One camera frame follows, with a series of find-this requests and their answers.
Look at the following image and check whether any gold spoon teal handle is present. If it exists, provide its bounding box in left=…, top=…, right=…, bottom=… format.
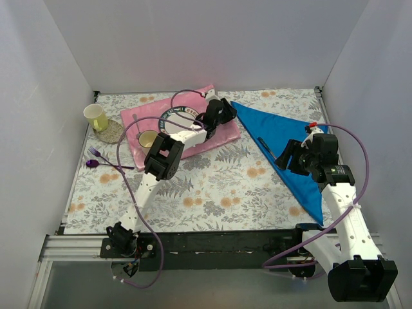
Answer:
left=257, top=137, right=277, bottom=160

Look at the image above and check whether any blue cloth napkin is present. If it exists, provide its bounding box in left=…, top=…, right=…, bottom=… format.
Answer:
left=231, top=101, right=323, bottom=225

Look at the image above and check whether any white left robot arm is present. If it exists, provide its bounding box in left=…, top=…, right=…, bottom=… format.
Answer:
left=106, top=98, right=237, bottom=258

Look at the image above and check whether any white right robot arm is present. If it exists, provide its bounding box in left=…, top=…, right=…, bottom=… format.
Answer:
left=275, top=128, right=398, bottom=302

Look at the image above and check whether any white plate green rim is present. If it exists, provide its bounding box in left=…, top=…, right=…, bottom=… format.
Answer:
left=158, top=106, right=199, bottom=135

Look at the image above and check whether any pink satin placemat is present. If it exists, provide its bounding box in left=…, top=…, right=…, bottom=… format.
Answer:
left=120, top=92, right=241, bottom=171

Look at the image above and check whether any silver spoon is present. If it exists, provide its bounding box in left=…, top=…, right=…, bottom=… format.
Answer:
left=133, top=113, right=141, bottom=140

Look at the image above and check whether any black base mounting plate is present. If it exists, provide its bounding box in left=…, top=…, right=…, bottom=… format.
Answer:
left=99, top=227, right=326, bottom=272

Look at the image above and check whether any round speckled coaster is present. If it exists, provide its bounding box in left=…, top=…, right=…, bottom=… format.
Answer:
left=94, top=119, right=124, bottom=144

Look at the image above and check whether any yellow mug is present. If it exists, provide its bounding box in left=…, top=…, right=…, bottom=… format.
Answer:
left=83, top=104, right=109, bottom=132

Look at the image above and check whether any purple plastic fork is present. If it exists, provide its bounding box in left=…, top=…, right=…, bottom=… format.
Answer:
left=88, top=147, right=124, bottom=173

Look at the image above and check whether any purple plastic spoon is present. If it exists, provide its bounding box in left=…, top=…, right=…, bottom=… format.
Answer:
left=86, top=159, right=135, bottom=170

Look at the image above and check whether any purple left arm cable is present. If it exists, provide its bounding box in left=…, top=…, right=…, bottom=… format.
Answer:
left=111, top=89, right=213, bottom=289

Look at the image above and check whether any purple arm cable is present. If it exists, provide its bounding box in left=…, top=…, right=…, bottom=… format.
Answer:
left=111, top=89, right=213, bottom=289
left=262, top=122, right=368, bottom=280

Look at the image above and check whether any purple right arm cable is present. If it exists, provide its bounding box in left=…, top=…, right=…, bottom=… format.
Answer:
left=262, top=122, right=368, bottom=280

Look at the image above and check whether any aluminium front frame rail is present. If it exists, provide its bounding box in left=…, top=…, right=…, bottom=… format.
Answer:
left=38, top=234, right=393, bottom=265

